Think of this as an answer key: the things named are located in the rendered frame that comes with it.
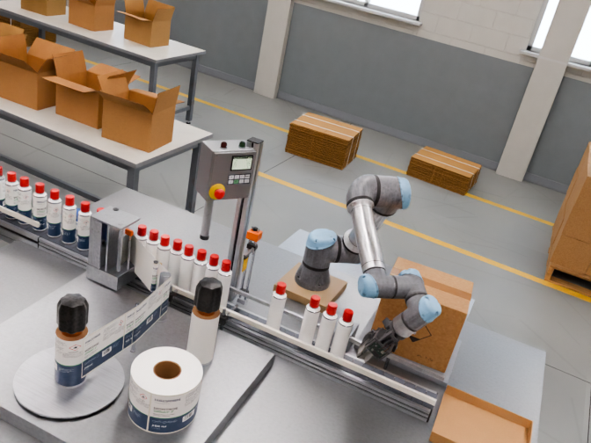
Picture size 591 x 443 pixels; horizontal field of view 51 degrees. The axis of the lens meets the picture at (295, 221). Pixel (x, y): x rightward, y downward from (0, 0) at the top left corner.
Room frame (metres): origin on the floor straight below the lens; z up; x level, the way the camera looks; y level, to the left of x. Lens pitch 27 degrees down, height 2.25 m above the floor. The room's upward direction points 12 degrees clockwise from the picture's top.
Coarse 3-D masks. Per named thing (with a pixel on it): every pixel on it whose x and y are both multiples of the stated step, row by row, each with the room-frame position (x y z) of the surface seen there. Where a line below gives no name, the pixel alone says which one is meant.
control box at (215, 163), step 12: (204, 144) 1.97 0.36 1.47; (216, 144) 1.98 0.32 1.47; (228, 144) 2.00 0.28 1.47; (204, 156) 1.96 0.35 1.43; (216, 156) 1.92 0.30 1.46; (228, 156) 1.94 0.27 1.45; (204, 168) 1.95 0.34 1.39; (216, 168) 1.92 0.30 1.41; (228, 168) 1.95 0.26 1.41; (252, 168) 2.00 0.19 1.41; (204, 180) 1.94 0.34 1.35; (216, 180) 1.92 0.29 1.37; (204, 192) 1.93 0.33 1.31; (228, 192) 1.95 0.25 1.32; (240, 192) 1.98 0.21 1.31
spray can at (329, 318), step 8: (328, 304) 1.75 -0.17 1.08; (336, 304) 1.76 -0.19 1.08; (328, 312) 1.74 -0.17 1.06; (328, 320) 1.73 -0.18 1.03; (336, 320) 1.75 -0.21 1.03; (320, 328) 1.74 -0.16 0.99; (328, 328) 1.73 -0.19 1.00; (320, 336) 1.74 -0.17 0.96; (328, 336) 1.73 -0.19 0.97; (320, 344) 1.73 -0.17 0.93; (328, 344) 1.74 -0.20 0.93
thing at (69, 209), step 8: (72, 200) 2.10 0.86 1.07; (64, 208) 2.08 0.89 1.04; (72, 208) 2.09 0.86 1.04; (64, 216) 2.08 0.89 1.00; (72, 216) 2.09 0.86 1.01; (64, 224) 2.08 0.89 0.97; (72, 224) 2.09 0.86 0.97; (64, 232) 2.08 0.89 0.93; (72, 232) 2.09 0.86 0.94; (64, 240) 2.08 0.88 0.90; (72, 240) 2.09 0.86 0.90
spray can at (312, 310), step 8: (312, 296) 1.78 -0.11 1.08; (312, 304) 1.76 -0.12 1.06; (304, 312) 1.77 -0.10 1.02; (312, 312) 1.75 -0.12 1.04; (304, 320) 1.76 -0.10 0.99; (312, 320) 1.75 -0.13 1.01; (304, 328) 1.76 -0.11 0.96; (312, 328) 1.76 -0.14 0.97; (304, 336) 1.75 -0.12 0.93; (312, 336) 1.76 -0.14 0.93
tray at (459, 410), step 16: (448, 400) 1.70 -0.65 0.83; (464, 400) 1.71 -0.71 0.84; (480, 400) 1.70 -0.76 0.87; (448, 416) 1.62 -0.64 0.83; (464, 416) 1.64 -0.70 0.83; (480, 416) 1.66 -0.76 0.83; (496, 416) 1.67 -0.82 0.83; (512, 416) 1.66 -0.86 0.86; (432, 432) 1.49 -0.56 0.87; (448, 432) 1.54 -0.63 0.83; (464, 432) 1.56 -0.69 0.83; (480, 432) 1.57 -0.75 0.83; (496, 432) 1.59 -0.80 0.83; (512, 432) 1.61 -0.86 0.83; (528, 432) 1.62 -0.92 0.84
